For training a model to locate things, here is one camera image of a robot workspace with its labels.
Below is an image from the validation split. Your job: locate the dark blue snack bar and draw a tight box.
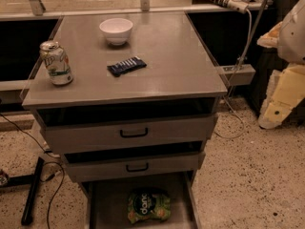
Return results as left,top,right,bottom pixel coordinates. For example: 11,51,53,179
107,56,147,77

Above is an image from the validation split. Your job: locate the top grey drawer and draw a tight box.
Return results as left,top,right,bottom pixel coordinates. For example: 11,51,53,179
38,97,216,154

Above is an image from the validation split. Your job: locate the grey metal rail shelf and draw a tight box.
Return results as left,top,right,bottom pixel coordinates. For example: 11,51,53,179
0,0,275,22

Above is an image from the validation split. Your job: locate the middle grey drawer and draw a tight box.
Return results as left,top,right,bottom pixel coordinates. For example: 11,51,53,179
65,141,205,182

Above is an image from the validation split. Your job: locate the grey metal bracket block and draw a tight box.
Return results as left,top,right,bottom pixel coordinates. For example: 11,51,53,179
216,64,255,87

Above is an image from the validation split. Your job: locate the dark grey side cabinet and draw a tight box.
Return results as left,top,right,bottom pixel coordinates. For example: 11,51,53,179
247,0,305,130

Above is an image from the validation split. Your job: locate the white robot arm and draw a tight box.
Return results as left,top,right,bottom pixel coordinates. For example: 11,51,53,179
257,0,305,129

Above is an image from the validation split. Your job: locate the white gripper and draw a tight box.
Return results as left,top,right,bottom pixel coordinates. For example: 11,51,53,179
257,22,305,129

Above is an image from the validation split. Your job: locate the green white soda can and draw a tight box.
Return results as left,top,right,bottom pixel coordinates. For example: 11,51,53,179
40,40,73,86

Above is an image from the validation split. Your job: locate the black floor stand bar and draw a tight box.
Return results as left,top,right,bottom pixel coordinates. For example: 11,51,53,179
0,157,44,226

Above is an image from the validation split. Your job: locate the black floor cable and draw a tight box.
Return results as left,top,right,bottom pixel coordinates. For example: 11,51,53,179
0,113,66,229

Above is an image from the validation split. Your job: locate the bottom open grey drawer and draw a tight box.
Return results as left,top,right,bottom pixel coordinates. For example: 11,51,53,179
87,173,201,229

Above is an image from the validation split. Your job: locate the white ceramic bowl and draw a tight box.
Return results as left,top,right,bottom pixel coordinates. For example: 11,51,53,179
99,18,133,46

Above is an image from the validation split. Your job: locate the grey drawer cabinet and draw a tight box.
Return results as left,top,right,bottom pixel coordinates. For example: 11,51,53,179
23,12,226,228

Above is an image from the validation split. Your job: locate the green rice chip bag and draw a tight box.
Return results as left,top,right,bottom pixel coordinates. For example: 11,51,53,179
127,187,171,224

